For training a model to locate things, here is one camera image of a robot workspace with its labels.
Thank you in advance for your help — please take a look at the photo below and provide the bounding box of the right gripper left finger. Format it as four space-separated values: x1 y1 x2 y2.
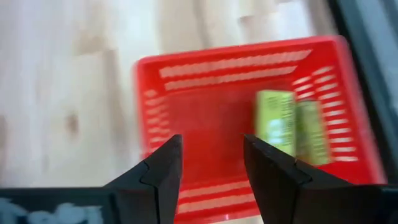
104 134 183 224

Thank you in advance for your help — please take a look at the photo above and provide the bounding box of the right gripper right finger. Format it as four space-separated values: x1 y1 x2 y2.
243 134 385 224

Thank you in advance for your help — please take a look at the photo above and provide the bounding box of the red plastic basket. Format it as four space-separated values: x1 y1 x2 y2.
133 34 388 224

